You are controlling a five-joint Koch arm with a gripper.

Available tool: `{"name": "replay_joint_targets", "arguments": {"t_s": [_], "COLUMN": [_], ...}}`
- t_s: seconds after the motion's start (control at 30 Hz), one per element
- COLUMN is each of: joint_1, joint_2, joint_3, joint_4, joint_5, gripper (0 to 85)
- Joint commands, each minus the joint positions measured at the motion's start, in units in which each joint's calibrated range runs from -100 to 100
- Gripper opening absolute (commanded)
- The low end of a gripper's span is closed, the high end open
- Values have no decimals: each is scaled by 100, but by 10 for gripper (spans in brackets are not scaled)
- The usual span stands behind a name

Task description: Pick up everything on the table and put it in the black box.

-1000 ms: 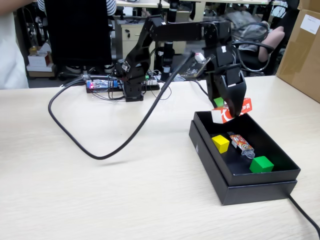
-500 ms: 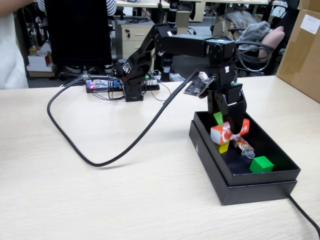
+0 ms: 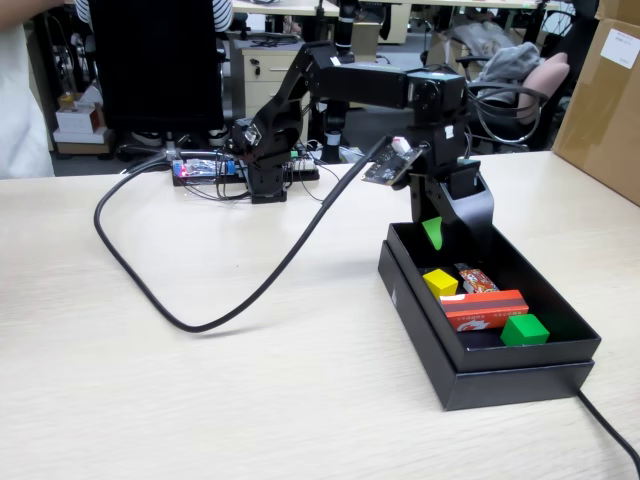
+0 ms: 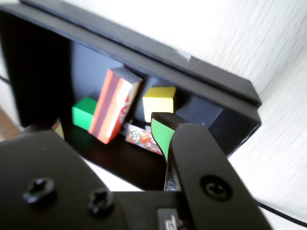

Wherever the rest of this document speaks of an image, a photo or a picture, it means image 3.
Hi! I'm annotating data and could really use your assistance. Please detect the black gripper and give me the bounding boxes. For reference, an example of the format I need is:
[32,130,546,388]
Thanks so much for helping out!
[408,118,496,252]

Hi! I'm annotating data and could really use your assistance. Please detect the yellow wooden cube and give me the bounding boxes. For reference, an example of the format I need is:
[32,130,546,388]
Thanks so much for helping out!
[422,268,460,301]

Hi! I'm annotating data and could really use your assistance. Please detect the red orange printed carton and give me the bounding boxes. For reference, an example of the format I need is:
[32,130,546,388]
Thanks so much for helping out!
[438,288,530,332]

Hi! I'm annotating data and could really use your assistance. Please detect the green wooden block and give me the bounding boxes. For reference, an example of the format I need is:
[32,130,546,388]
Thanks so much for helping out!
[499,313,551,348]

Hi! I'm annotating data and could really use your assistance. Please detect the bare person forearm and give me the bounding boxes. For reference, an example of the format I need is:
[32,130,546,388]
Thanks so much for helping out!
[0,0,66,24]

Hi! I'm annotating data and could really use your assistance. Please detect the black cardboard box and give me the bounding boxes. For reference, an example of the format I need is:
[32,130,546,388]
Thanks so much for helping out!
[387,218,602,374]

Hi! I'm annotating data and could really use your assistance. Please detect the black open box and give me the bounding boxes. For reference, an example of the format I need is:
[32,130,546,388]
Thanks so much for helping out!
[377,239,596,412]

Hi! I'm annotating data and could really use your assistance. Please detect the cardboard box with white label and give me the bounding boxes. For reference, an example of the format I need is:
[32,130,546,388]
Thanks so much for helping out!
[552,17,640,207]

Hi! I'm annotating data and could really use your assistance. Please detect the plain brown cardboard box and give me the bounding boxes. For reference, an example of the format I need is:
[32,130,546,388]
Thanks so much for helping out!
[595,0,640,26]

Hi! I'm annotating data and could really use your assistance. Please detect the colourful printed small package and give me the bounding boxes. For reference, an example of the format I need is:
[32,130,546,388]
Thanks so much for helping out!
[453,262,500,295]

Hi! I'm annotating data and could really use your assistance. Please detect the black office chair pink back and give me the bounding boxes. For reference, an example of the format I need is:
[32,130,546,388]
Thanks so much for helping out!
[434,52,571,154]

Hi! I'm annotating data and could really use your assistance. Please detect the grey garment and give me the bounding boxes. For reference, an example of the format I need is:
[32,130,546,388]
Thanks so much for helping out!
[472,42,545,89]

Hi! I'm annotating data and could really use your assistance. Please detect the tall beige cabinet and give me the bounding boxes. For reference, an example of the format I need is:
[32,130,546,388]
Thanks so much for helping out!
[352,22,382,57]

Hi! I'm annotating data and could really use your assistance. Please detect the light wooden office desk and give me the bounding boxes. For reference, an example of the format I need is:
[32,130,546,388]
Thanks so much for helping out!
[232,0,341,17]
[349,0,576,46]

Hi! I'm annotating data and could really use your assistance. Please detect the black jointed stand pole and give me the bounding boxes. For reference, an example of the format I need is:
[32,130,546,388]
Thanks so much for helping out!
[319,0,359,164]

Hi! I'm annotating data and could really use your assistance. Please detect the controller board on black plate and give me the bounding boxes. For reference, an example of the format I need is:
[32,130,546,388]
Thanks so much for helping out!
[171,157,321,187]

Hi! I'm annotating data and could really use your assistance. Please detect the person in striped shirt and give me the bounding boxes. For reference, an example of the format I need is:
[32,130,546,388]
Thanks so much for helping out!
[212,0,235,34]

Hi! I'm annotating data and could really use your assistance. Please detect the black computer monitor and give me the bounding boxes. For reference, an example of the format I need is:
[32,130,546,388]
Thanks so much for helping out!
[88,0,225,134]

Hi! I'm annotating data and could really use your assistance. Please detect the flat white carton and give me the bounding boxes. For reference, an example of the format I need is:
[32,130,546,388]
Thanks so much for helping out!
[52,128,112,155]

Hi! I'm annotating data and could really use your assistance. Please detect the white carton with brown side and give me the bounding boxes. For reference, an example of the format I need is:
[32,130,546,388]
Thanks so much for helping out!
[54,107,105,134]

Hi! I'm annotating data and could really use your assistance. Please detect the person in white shirt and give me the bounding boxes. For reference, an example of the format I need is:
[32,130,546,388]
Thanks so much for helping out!
[0,0,56,180]

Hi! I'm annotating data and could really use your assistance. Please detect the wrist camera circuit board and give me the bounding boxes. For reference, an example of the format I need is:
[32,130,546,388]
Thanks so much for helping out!
[360,135,426,189]

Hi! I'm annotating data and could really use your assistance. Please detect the black servo wires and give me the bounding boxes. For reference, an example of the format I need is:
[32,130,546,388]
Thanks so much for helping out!
[462,79,551,146]

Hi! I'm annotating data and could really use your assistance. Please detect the black power cable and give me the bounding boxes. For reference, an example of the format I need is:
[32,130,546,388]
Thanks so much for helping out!
[574,388,640,464]

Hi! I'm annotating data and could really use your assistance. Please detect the thick black sleeved cable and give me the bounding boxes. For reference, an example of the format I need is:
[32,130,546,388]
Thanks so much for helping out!
[93,135,394,334]

